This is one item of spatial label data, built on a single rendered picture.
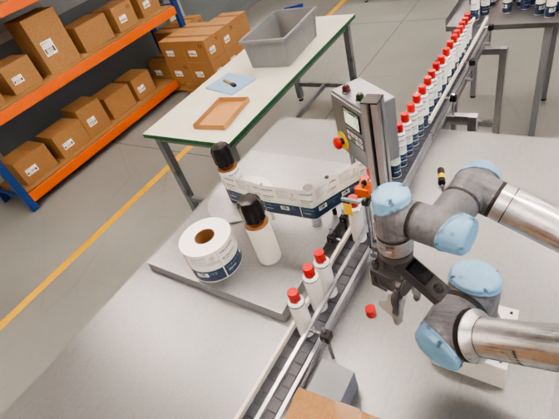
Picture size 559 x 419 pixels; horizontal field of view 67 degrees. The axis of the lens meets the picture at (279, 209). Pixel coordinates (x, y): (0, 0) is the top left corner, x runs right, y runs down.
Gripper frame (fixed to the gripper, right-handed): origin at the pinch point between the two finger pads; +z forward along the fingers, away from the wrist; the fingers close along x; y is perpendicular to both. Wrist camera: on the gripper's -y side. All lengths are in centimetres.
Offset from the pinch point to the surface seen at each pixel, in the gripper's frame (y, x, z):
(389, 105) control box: 21, -30, -36
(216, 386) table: 46, 37, 30
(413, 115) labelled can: 51, -88, 2
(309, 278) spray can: 32.4, 1.6, 6.0
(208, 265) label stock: 73, 13, 13
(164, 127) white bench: 218, -56, 22
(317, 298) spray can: 31.7, 1.3, 15.4
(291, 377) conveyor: 25.9, 22.5, 24.7
